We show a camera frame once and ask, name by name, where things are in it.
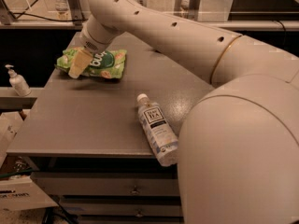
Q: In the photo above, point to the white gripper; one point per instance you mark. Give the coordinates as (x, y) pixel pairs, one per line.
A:
(89, 44)

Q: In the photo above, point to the green rice chip bag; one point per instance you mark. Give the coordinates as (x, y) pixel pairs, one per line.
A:
(109, 64)

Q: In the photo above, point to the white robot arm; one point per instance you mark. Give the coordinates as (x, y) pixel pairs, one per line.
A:
(238, 152)

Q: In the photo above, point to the white pump dispenser bottle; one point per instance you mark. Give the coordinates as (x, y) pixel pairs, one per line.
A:
(17, 81)

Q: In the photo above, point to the grey drawer cabinet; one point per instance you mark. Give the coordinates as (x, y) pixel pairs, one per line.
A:
(88, 150)

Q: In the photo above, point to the clear tea bottle white label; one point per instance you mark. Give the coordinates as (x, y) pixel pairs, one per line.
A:
(162, 139)

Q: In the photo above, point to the metal railing frame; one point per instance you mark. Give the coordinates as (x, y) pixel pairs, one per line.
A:
(242, 15)

